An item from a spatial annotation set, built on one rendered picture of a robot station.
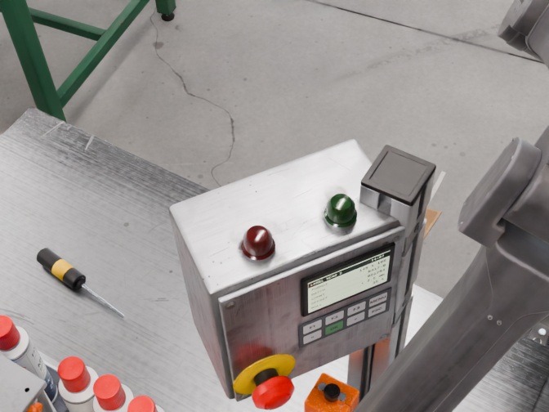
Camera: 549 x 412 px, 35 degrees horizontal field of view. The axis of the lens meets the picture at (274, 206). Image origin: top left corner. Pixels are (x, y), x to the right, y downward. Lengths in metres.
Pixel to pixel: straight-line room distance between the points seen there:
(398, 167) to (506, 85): 2.24
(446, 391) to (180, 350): 0.78
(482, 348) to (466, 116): 2.22
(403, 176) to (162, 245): 0.84
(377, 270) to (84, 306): 0.80
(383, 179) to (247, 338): 0.17
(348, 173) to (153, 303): 0.75
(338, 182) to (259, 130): 2.03
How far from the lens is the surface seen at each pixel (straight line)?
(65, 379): 1.08
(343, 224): 0.67
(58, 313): 1.44
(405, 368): 0.64
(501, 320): 0.59
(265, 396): 0.76
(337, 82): 2.87
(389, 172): 0.68
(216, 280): 0.65
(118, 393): 1.06
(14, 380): 1.03
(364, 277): 0.71
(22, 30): 2.40
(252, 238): 0.65
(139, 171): 1.58
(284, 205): 0.69
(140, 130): 2.78
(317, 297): 0.70
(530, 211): 0.54
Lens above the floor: 2.03
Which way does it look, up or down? 53 degrees down
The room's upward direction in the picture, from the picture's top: 4 degrees counter-clockwise
